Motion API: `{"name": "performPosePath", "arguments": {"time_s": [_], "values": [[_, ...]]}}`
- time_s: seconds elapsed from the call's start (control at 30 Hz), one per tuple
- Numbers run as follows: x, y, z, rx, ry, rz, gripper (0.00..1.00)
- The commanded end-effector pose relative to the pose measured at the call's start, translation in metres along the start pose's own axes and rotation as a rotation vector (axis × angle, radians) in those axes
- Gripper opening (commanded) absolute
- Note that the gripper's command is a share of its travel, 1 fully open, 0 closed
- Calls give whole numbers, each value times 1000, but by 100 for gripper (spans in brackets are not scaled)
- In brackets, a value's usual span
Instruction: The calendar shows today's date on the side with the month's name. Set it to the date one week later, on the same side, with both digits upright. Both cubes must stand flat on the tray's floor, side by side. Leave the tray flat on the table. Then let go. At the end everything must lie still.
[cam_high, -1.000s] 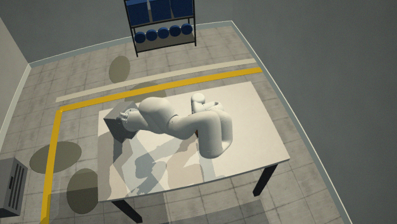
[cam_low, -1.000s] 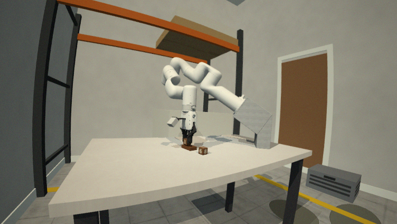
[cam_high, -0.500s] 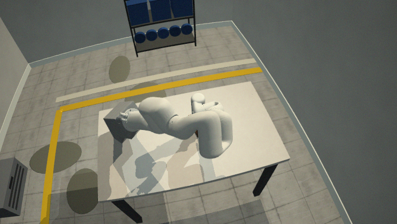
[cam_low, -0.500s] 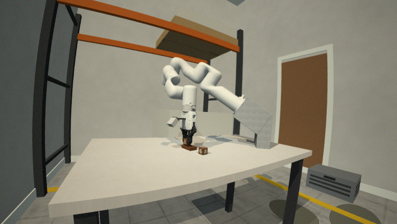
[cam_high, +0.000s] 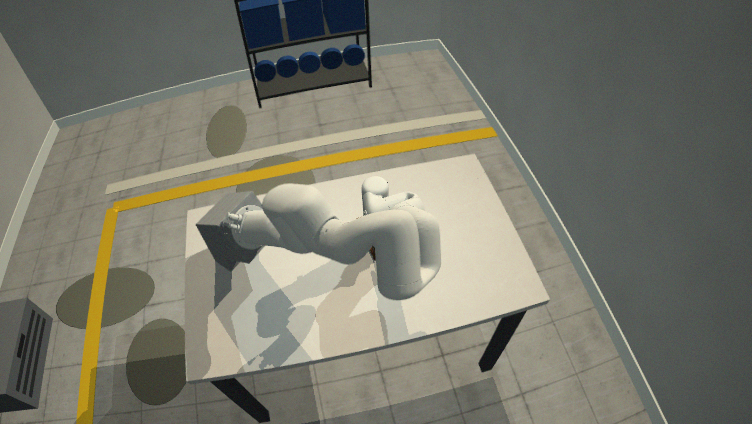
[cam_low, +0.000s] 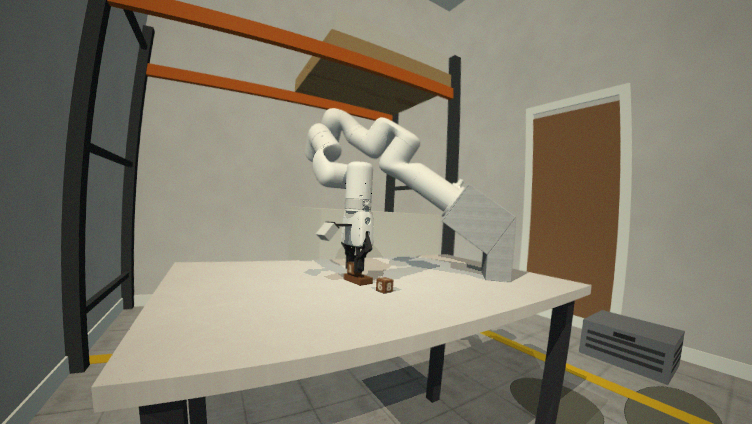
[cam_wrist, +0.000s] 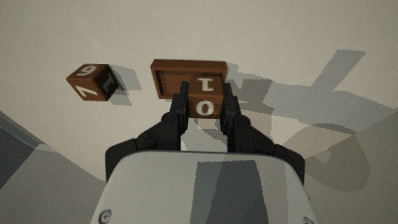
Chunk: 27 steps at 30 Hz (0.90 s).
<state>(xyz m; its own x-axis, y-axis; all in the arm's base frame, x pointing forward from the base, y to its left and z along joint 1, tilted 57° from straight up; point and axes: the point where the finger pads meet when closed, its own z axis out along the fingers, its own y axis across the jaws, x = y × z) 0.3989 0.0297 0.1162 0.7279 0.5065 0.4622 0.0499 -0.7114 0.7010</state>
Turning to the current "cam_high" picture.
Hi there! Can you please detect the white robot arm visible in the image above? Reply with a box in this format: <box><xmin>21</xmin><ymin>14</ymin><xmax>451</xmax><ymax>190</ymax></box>
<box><xmin>226</xmin><ymin>176</ymin><xmax>441</xmax><ymax>300</ymax></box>

